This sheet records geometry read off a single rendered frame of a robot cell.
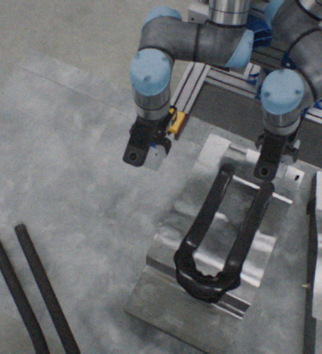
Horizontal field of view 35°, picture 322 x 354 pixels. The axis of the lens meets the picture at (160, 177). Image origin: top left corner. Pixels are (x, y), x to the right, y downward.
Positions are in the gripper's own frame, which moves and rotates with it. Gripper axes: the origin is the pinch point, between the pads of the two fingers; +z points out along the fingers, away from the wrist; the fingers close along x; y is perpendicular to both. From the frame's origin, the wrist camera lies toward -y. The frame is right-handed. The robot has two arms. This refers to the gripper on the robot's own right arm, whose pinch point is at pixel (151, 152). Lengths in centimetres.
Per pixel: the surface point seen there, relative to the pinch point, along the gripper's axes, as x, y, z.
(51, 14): 102, 84, 95
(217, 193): -18.6, -0.2, 7.0
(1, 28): 120, 66, 95
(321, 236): -45.4, 0.2, 5.9
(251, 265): -33.0, -14.4, 2.7
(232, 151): -17.0, 13.0, 8.7
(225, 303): -30.9, -23.9, 8.2
